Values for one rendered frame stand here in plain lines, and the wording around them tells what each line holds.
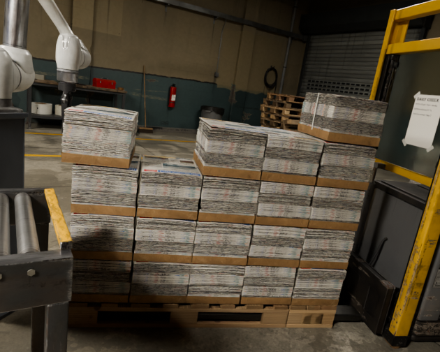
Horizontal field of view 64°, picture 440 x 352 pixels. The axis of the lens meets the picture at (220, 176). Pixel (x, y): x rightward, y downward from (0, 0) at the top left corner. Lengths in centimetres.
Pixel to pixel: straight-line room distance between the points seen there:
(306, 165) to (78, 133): 107
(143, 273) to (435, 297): 157
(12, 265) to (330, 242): 153
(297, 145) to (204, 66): 756
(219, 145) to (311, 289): 97
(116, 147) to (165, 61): 722
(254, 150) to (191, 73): 744
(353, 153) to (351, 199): 25
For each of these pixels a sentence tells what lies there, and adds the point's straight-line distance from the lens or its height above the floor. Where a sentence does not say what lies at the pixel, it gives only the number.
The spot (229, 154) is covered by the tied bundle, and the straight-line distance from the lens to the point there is 166.
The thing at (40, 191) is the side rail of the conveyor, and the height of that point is 80.
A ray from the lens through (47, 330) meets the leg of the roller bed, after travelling 104.
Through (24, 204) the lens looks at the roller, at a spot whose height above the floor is 80.
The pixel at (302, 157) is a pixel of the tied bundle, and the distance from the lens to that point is 178.
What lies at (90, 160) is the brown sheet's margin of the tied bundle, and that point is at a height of 85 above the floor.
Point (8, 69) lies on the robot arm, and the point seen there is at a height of 119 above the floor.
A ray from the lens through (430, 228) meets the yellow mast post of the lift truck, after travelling 205.
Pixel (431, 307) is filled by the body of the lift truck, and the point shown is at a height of 25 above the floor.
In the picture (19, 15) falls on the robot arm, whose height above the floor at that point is 143.
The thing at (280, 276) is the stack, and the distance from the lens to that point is 199.
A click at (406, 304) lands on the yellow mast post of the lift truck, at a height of 29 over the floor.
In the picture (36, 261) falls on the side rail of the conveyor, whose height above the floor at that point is 80.
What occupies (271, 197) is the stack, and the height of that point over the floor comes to 75.
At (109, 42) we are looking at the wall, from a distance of 840.
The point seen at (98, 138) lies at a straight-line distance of 162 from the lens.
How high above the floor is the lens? 124
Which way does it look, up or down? 14 degrees down
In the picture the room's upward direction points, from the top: 8 degrees clockwise
